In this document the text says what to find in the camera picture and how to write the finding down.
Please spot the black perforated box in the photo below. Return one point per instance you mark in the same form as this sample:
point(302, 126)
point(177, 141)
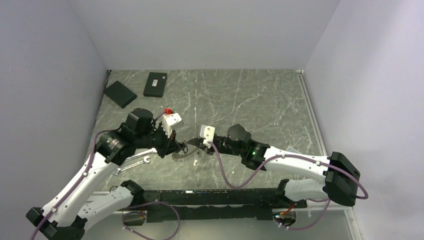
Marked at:
point(120, 94)

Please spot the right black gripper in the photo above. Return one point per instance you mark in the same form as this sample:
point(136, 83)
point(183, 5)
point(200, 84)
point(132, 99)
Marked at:
point(199, 143)

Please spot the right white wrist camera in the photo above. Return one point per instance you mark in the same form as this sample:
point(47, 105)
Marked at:
point(207, 134)

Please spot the black flat box with label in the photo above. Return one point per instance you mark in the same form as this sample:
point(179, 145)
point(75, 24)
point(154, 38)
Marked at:
point(155, 84)

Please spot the aluminium frame rail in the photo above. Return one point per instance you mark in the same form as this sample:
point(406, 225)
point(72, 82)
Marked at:
point(312, 116)

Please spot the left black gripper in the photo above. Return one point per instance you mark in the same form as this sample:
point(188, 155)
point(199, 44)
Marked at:
point(169, 145)

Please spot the translucent grey plastic card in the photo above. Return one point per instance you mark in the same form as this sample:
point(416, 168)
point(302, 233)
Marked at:
point(291, 150)

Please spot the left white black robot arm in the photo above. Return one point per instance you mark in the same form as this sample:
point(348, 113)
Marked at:
point(70, 214)

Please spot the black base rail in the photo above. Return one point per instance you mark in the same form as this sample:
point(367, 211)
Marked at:
point(212, 204)

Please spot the small chrome combination wrench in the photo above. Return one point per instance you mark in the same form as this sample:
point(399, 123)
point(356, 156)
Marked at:
point(132, 164)

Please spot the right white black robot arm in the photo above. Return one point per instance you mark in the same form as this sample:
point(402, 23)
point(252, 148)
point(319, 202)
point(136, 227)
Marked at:
point(331, 177)

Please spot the large chrome combination wrench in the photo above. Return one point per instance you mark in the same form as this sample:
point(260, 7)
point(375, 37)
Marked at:
point(144, 154)

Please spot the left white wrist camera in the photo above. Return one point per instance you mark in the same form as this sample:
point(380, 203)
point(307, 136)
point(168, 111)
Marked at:
point(170, 121)

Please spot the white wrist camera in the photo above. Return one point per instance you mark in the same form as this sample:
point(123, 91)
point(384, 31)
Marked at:
point(207, 134)
point(170, 121)

